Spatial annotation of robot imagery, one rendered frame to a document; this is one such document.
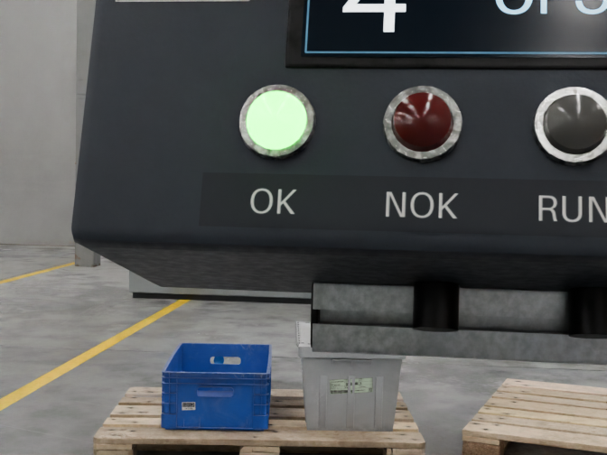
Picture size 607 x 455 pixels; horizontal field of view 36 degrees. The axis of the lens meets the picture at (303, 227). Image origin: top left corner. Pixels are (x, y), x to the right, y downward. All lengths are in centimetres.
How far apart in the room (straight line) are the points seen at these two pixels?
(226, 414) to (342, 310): 312
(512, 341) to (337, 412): 314
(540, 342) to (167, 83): 18
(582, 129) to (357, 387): 319
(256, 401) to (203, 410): 20
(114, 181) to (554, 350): 18
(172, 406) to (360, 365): 71
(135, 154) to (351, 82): 8
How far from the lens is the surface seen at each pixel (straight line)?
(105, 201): 33
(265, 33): 34
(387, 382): 349
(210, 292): 799
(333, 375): 346
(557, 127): 31
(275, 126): 31
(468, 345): 38
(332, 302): 38
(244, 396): 347
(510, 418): 386
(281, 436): 344
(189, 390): 348
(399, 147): 31
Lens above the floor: 110
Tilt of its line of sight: 3 degrees down
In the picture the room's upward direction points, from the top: 1 degrees clockwise
